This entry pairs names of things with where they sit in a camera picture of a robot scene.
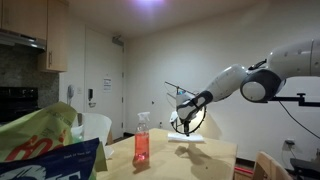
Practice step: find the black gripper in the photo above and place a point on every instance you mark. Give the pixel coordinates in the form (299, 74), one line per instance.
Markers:
(186, 123)

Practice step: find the white paper tissue sheet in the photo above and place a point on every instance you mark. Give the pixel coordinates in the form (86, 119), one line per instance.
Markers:
(195, 138)

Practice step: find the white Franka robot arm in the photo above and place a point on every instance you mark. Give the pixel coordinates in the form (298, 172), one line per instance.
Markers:
(230, 80)

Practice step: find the spray bottle with red liquid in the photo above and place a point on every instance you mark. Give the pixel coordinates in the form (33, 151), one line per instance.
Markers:
(142, 146)

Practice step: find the white upright paper towel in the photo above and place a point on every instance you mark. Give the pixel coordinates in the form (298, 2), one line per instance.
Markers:
(96, 126)

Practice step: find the white paper door sign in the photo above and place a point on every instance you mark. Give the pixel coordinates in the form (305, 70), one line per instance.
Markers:
(107, 84)

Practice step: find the clear bag of green contents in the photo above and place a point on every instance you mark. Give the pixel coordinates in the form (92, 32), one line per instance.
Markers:
(77, 133)

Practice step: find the white door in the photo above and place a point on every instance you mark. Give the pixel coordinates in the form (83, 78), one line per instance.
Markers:
(103, 60)

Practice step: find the gray door closer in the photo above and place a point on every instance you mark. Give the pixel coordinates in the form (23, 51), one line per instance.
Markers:
(117, 40)

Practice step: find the dark blue chip bag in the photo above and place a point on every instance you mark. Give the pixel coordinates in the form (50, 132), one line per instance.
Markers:
(50, 163)

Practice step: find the green chip bag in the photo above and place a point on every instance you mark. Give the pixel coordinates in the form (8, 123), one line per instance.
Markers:
(36, 133)

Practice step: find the black kitchen stove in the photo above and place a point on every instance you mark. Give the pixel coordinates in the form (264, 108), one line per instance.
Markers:
(16, 103)

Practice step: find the silver range hood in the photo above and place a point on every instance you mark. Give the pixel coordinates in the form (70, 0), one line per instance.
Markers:
(23, 39)

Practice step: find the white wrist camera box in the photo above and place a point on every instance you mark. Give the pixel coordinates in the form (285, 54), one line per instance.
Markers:
(173, 116)

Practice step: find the white wall outlet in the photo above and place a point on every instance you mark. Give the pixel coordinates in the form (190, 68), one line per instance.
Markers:
(289, 142)

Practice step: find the black wall intercom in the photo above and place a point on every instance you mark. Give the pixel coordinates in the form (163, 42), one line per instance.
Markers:
(90, 94)

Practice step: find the black articulated camera boom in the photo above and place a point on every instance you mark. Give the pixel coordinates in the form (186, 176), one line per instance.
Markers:
(293, 98)

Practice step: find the white light switch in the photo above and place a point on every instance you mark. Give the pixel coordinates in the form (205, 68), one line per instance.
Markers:
(79, 90)

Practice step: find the white wall phone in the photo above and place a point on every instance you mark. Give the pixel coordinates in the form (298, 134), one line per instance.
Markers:
(71, 91)

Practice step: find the wooden wall cabinet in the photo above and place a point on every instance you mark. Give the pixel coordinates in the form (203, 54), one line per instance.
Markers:
(56, 36)
(23, 15)

